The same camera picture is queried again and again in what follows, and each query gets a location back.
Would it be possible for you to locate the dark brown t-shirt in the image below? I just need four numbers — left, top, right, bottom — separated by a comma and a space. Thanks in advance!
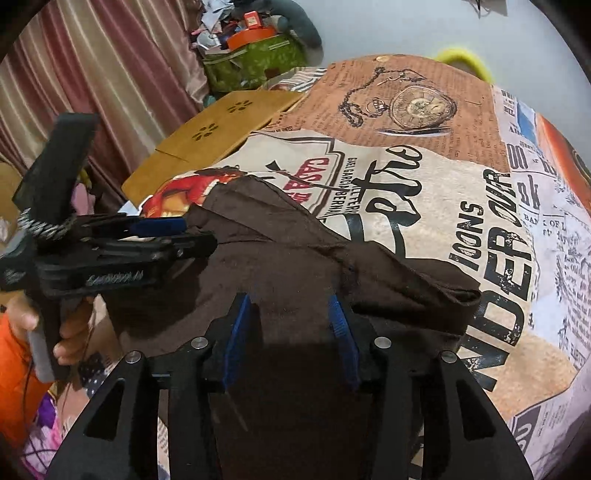
104, 176, 481, 479

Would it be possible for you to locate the orange sleeve forearm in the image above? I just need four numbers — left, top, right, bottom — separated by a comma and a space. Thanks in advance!
0, 313, 50, 450

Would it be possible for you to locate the person's left hand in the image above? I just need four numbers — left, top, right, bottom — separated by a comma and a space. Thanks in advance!
6, 292, 96, 366

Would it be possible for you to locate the striped pink curtain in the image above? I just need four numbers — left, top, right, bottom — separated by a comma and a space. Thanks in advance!
1, 1, 208, 210

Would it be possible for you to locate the green patterned storage bin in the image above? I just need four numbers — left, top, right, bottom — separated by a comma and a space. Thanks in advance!
202, 35, 307, 93

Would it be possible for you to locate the orange box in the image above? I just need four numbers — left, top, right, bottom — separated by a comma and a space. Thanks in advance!
228, 27, 276, 51

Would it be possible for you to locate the grey stuffed toy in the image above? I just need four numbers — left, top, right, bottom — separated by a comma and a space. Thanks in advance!
230, 0, 322, 49

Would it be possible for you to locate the printed newspaper pattern bed sheet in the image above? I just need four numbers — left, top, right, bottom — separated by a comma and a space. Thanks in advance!
138, 55, 590, 479

